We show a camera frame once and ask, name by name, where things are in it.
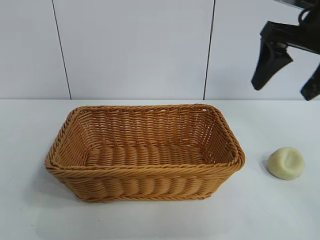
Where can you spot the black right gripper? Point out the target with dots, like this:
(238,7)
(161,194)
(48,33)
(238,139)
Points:
(295,37)

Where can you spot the pale yellow egg yolk pastry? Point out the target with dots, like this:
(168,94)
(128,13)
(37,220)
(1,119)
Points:
(285,163)

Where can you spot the brown woven wicker basket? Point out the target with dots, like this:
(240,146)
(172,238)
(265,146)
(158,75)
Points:
(150,182)

